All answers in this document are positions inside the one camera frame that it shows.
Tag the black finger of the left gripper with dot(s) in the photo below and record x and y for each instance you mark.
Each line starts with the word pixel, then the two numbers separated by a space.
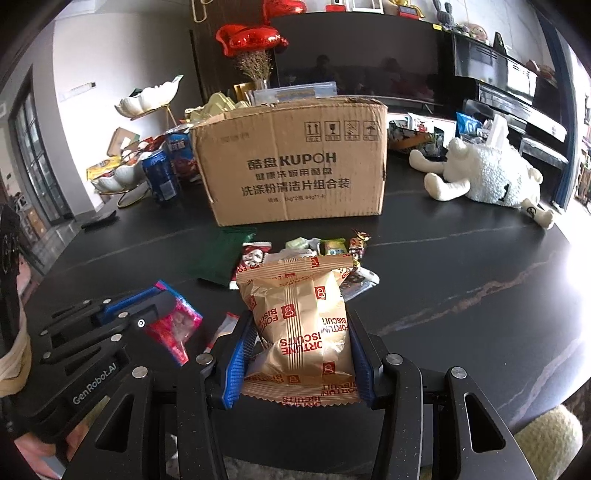
pixel 141 314

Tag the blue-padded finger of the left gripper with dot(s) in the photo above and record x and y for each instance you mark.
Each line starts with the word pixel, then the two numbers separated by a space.
pixel 110 311

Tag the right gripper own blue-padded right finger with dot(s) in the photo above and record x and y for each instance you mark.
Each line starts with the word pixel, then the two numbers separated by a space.
pixel 470 439

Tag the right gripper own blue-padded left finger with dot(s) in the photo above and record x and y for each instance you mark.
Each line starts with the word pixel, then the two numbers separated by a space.
pixel 127 440

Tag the pink candy packet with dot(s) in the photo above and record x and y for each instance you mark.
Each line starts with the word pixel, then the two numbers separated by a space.
pixel 174 329

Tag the red white KitKat wrapper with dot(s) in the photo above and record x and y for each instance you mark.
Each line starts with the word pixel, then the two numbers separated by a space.
pixel 252 255

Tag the pale green candy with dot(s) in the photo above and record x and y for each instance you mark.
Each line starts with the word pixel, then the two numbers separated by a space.
pixel 301 243

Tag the beige fortune biscuits bag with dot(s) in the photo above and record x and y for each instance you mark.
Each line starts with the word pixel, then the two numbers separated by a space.
pixel 300 317

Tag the red gold candy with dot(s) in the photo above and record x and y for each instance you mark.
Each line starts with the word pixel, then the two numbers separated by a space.
pixel 358 245

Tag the dark green snack packet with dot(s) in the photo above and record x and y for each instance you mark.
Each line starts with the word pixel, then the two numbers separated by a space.
pixel 219 257

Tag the blue soda can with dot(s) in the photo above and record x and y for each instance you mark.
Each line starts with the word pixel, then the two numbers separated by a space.
pixel 160 177

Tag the blue oreo box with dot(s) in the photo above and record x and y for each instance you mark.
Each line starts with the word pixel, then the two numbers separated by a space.
pixel 180 154

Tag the yellow green candy packet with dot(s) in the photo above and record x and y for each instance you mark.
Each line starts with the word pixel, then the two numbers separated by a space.
pixel 336 246

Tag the green mountain-shaped ornament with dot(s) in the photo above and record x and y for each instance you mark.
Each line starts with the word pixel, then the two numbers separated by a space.
pixel 217 104

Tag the long dark chocolate bar wrapper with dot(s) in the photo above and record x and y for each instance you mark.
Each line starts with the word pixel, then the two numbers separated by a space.
pixel 359 281

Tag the brown cardboard box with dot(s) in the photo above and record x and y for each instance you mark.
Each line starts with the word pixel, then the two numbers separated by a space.
pixel 304 159

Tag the clear plastic zip bag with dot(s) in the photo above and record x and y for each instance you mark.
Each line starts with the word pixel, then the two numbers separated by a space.
pixel 293 93

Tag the dried flower bouquet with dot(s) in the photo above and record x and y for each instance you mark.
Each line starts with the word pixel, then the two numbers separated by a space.
pixel 257 65

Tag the red heart balloon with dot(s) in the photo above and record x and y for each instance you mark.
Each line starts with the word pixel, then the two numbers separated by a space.
pixel 279 8
pixel 237 39

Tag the white plush sheep toy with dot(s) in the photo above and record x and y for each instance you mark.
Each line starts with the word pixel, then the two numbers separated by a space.
pixel 492 175

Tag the patterned storage basket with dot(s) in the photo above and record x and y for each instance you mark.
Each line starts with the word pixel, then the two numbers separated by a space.
pixel 430 142

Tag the black television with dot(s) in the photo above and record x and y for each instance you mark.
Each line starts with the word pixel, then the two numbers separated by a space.
pixel 401 62

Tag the blue snack bag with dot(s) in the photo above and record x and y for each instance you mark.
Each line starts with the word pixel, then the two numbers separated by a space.
pixel 467 125

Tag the grey knitted rabbit doll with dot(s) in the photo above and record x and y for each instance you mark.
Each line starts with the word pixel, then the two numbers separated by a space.
pixel 444 14

